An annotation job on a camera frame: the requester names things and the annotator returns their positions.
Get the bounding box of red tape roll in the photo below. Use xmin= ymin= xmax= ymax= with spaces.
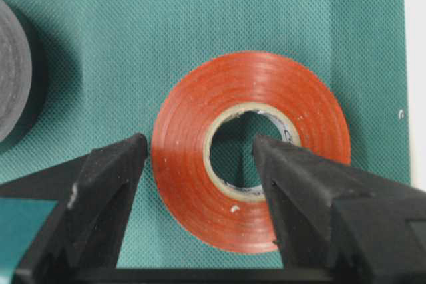
xmin=151 ymin=51 xmax=351 ymax=254

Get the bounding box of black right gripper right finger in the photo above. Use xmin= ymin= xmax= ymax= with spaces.
xmin=253 ymin=135 xmax=425 ymax=283

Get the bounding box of green table cloth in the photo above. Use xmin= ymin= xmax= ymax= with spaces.
xmin=0 ymin=0 xmax=413 ymax=270

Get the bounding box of black tape roll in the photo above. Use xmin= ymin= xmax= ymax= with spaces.
xmin=1 ymin=0 xmax=49 ymax=153

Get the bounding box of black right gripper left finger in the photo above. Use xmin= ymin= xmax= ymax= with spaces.
xmin=1 ymin=133 xmax=148 ymax=283

